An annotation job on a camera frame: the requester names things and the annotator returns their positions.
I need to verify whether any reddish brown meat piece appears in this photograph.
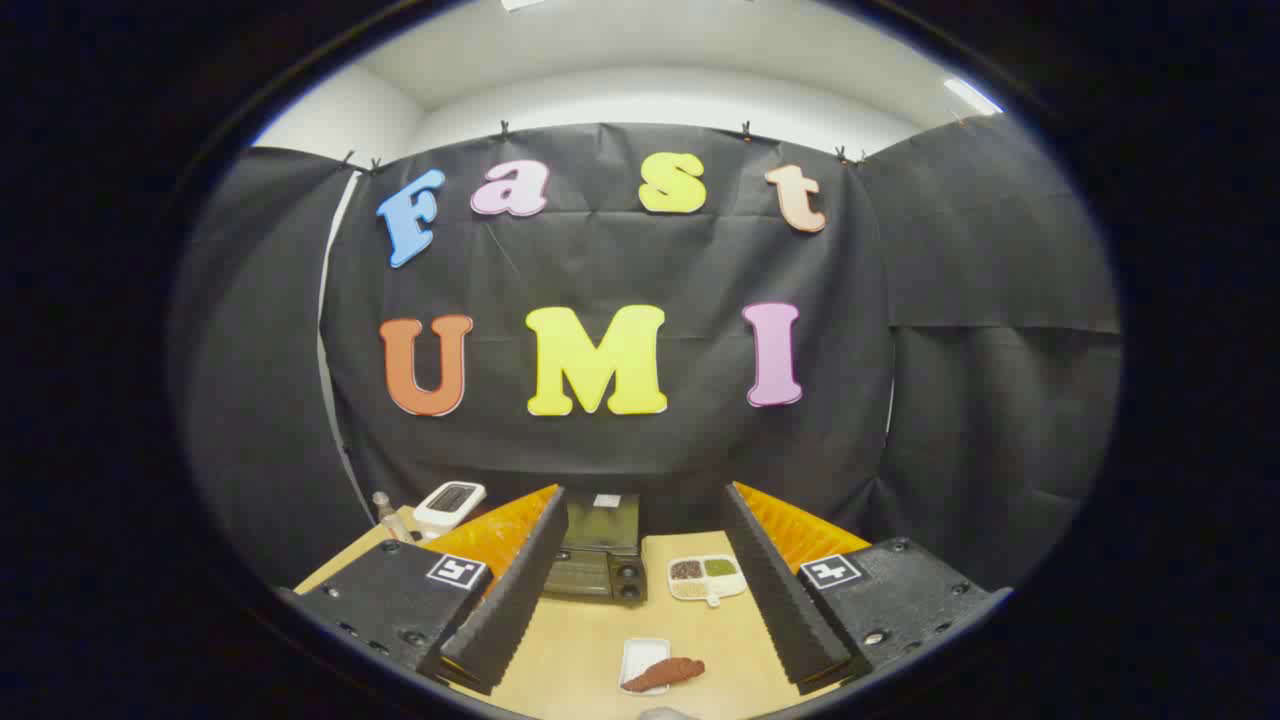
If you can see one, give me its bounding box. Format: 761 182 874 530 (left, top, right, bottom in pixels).
620 657 706 694

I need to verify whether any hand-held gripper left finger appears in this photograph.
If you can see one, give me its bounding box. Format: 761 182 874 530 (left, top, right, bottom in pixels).
290 485 569 696

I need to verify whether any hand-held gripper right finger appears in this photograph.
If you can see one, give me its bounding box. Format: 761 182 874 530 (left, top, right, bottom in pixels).
722 482 993 696

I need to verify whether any small white rectangular tray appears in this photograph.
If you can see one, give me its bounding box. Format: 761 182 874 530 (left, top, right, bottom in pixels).
619 637 672 696

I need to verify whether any white bread toaster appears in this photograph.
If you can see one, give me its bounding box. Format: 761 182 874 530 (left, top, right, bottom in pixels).
413 481 487 536

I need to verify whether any black toaster oven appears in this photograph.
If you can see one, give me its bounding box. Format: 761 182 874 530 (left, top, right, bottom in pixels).
543 492 649 607

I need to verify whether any white divided spice dish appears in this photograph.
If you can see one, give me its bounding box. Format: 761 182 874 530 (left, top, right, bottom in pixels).
667 555 748 609

